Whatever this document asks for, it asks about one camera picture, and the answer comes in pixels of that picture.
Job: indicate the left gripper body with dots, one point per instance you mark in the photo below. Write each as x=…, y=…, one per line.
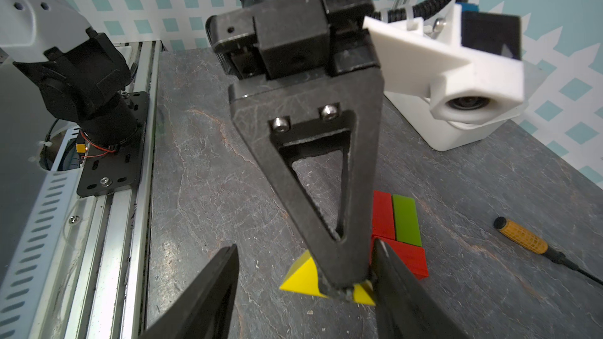
x=311, y=44

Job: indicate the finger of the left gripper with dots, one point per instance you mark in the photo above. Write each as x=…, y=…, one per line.
x=315, y=138

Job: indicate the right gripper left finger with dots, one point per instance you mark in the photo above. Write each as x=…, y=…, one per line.
x=205, y=309

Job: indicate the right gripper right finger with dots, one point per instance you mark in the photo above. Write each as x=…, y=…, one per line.
x=403, y=308

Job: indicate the red block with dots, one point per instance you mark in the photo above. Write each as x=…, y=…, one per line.
x=414, y=257
x=383, y=223

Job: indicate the green rectangular block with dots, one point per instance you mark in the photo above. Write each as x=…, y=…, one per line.
x=406, y=221

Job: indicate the yellow small block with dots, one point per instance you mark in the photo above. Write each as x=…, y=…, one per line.
x=303, y=278

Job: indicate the white plastic storage box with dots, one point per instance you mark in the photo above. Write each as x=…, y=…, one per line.
x=445, y=135

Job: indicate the small wooden-handled screwdriver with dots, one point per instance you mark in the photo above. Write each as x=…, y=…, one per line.
x=532, y=242

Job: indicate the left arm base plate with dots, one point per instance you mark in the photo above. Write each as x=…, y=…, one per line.
x=116, y=135

